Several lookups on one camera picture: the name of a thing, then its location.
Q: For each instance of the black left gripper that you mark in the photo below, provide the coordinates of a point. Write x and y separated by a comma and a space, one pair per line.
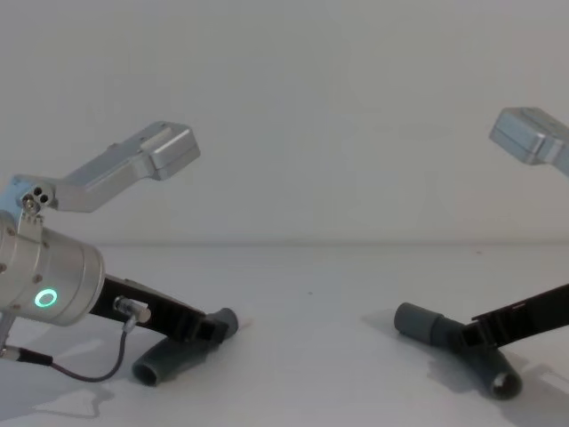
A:
169, 313

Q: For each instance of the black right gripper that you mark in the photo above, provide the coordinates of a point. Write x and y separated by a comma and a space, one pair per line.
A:
529, 318

